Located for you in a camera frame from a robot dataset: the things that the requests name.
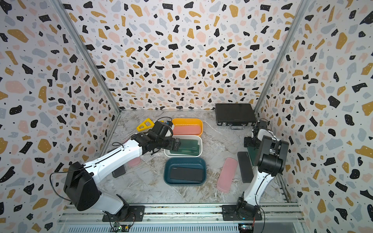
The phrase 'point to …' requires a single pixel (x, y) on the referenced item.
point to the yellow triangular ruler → (146, 124)
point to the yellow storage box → (189, 122)
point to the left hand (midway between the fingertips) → (175, 141)
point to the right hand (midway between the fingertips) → (255, 144)
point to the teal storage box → (191, 162)
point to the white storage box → (167, 153)
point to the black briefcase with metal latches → (236, 115)
